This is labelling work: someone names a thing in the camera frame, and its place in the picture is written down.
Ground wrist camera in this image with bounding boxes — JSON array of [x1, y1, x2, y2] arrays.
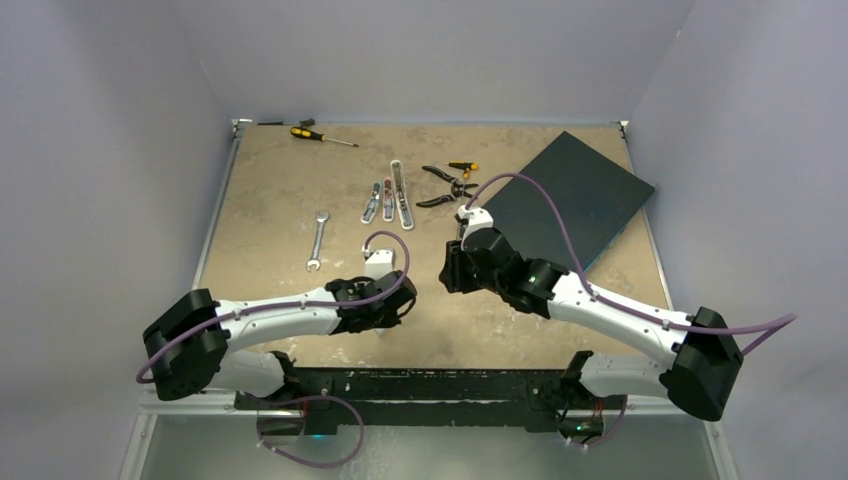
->
[[455, 205, 494, 242], [363, 248, 396, 280]]

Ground red silver stapler insert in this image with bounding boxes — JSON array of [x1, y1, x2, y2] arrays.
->
[[382, 177, 395, 223]]

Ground silver open-end wrench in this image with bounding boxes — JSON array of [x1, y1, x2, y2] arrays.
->
[[305, 211, 331, 272]]

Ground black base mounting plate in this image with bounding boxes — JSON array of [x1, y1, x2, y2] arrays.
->
[[234, 367, 624, 435]]

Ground silver stapler magazine tray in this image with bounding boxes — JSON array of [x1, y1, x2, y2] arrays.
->
[[360, 182, 383, 224]]

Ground small yellow black screwdriver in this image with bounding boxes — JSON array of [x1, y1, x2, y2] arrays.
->
[[447, 162, 478, 179]]

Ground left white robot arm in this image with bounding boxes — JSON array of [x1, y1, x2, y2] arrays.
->
[[135, 270, 417, 409]]

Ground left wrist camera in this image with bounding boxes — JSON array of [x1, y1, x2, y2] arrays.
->
[[363, 248, 396, 280]]

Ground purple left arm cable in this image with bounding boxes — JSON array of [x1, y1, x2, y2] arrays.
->
[[135, 230, 412, 386]]

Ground black flat box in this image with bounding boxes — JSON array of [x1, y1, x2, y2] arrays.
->
[[483, 133, 655, 271]]

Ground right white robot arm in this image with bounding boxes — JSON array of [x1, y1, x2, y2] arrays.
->
[[439, 228, 743, 422]]

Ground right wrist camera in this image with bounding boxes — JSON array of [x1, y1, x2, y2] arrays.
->
[[455, 205, 494, 242]]

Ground black handled pliers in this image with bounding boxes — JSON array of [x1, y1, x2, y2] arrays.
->
[[415, 165, 480, 209]]

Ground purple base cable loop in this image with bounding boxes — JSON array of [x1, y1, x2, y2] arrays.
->
[[255, 394, 369, 470]]

